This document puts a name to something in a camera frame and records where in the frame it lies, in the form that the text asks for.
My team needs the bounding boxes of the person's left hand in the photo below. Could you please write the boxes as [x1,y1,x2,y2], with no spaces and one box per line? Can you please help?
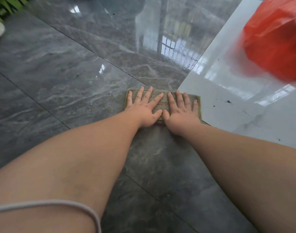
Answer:
[125,86,164,129]

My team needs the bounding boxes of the person's right hand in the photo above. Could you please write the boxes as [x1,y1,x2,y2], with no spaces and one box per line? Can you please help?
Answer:
[162,90,202,137]

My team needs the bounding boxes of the grey green cleaning cloth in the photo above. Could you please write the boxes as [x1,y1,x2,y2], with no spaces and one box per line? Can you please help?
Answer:
[124,89,202,124]

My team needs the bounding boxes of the person's right forearm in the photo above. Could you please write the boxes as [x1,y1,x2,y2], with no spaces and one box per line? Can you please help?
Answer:
[175,123,296,233]

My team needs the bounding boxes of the person's left forearm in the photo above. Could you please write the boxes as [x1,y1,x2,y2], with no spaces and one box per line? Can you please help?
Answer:
[0,111,145,233]

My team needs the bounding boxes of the red plastic bag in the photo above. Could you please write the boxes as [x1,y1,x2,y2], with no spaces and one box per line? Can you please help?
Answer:
[243,0,296,81]

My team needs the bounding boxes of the green plant leaves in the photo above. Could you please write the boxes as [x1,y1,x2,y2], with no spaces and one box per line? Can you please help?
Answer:
[0,0,34,22]

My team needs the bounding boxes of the white cable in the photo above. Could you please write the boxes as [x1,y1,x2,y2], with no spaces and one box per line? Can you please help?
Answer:
[0,200,102,233]

